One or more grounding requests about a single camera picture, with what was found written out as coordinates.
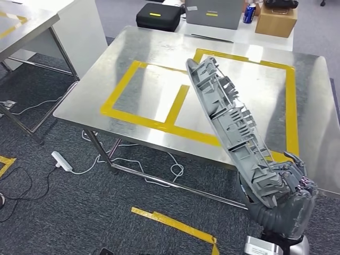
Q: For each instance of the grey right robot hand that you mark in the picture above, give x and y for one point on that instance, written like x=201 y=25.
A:
x=300 y=214

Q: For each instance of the grey plastic wheel cover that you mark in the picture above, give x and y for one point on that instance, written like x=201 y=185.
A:
x=234 y=123

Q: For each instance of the steel workbench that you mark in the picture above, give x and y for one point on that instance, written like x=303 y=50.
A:
x=148 y=45

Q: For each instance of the yellow floor tape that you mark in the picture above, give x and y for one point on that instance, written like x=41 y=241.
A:
x=6 y=163
x=173 y=223

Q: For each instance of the white table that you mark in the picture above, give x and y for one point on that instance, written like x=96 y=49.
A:
x=265 y=42

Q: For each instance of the brown cardboard box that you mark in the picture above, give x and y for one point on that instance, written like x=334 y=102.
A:
x=276 y=23

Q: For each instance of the blue drink can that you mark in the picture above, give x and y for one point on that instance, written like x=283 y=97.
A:
x=249 y=14

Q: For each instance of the black device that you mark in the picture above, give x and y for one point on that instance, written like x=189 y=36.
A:
x=281 y=3

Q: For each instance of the grey laptop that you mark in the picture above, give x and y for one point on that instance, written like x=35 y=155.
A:
x=212 y=15

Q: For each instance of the black carrying case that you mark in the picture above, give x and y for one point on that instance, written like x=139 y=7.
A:
x=157 y=19

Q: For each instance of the white power strip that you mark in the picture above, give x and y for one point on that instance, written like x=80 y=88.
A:
x=61 y=162

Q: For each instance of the steel table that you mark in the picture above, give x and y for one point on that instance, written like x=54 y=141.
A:
x=40 y=14

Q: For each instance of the grey floor socket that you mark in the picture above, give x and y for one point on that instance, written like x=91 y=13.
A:
x=7 y=104

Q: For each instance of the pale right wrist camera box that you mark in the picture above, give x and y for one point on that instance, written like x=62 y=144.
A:
x=260 y=248

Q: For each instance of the yellow tape rectangle frame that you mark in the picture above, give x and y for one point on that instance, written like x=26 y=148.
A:
x=148 y=122

